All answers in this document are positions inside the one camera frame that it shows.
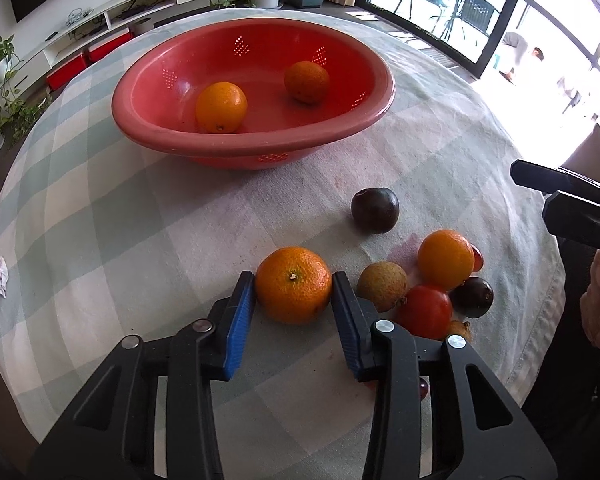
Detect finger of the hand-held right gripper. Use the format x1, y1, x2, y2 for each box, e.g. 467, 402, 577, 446
510, 159, 600, 197
542, 190, 600, 250

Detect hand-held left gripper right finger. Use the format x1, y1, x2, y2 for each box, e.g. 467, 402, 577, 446
330, 271, 558, 480

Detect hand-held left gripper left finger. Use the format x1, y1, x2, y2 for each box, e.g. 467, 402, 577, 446
27, 271, 257, 480

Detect brownish green lychee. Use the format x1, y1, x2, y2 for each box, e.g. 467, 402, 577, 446
356, 261, 409, 313

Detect mandarin orange with stem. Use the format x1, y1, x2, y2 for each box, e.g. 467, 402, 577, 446
254, 246, 333, 326

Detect red tomato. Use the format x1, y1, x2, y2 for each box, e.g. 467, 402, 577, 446
395, 284, 453, 341

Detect smooth orange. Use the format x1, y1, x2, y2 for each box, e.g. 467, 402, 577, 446
417, 229, 476, 292
195, 81, 249, 135

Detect red plastic colander bowl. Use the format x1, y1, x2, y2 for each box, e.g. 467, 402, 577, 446
111, 24, 397, 171

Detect person's right hand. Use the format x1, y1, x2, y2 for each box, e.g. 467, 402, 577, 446
579, 250, 600, 349

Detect brown board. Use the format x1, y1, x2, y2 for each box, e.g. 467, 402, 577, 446
560, 122, 600, 186

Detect small yellow fruit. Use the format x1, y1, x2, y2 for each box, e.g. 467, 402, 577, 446
445, 320, 473, 345

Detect dark purple plum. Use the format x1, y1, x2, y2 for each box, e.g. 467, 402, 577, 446
350, 187, 400, 235

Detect checked tablecloth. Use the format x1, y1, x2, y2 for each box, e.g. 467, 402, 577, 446
0, 7, 567, 466

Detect red storage box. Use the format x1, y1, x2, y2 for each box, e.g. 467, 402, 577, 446
87, 30, 132, 63
46, 54, 90, 92

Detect small pothos in white pot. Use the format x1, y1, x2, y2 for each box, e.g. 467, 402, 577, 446
0, 35, 23, 91

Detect black glass door frame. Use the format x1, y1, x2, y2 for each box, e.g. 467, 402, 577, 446
355, 0, 600, 81

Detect wire ornament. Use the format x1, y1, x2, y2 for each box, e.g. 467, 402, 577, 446
64, 6, 95, 28

